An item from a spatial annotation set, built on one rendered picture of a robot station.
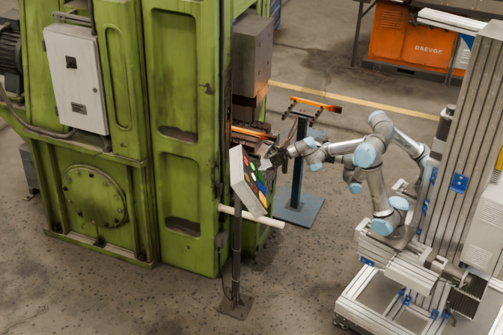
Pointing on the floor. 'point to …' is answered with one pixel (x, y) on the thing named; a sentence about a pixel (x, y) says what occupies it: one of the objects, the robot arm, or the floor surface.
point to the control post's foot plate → (240, 312)
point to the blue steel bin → (276, 1)
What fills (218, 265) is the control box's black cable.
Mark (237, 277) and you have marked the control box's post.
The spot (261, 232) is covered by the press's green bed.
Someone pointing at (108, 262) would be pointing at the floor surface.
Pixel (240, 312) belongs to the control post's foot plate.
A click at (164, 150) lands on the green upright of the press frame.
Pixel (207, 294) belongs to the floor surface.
